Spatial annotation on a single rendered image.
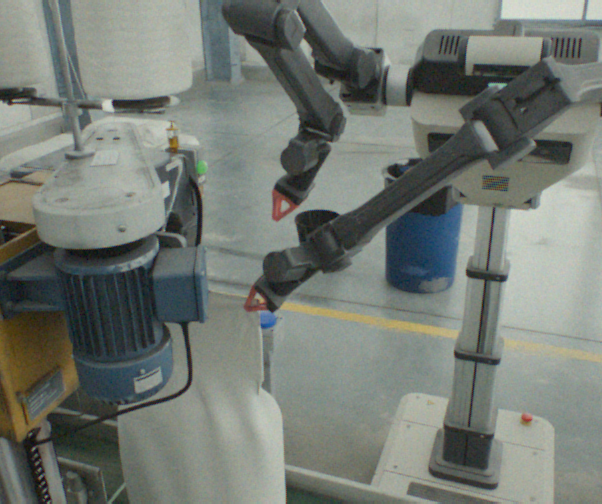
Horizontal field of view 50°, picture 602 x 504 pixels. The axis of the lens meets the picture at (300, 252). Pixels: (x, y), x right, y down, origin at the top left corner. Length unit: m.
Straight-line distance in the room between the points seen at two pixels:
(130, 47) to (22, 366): 0.51
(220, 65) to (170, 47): 9.01
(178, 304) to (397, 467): 1.30
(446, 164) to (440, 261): 2.53
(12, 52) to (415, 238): 2.63
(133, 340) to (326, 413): 1.80
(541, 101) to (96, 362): 0.75
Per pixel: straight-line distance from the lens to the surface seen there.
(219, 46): 9.95
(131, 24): 0.96
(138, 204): 0.89
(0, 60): 1.14
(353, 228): 1.12
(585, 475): 2.64
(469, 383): 1.93
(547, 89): 0.99
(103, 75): 0.98
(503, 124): 0.99
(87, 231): 0.89
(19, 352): 1.09
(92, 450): 2.10
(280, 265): 1.14
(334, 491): 1.87
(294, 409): 2.74
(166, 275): 0.94
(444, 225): 3.44
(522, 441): 2.29
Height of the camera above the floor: 1.71
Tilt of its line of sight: 25 degrees down
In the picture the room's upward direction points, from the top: 1 degrees counter-clockwise
